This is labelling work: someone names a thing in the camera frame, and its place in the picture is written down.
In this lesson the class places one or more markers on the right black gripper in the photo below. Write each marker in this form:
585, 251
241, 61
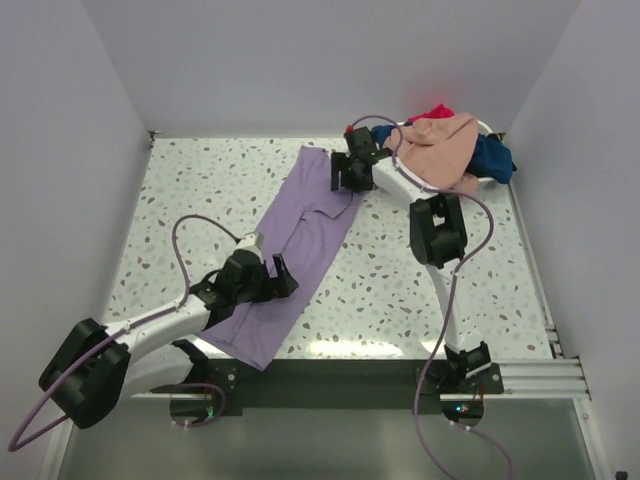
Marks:
339, 162

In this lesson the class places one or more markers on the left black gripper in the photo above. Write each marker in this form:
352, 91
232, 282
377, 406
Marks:
282, 287

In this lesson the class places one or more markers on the lavender t shirt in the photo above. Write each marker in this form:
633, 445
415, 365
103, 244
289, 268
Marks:
306, 224

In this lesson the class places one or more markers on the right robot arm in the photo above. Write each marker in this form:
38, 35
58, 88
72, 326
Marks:
437, 239

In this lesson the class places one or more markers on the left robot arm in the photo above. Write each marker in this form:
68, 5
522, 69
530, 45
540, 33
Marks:
98, 366

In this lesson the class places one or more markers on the peach pink t shirt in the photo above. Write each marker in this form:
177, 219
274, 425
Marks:
439, 151

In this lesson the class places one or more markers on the red t shirt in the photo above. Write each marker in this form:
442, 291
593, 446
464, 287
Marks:
438, 112

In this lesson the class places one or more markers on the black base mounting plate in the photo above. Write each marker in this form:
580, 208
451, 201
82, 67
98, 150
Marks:
233, 387

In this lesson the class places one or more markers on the white laundry basket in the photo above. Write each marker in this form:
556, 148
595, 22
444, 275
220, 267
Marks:
482, 150

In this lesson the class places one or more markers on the navy blue t shirt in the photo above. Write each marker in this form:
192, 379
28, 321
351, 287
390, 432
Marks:
495, 157

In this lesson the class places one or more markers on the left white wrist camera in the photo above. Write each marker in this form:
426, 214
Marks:
251, 242

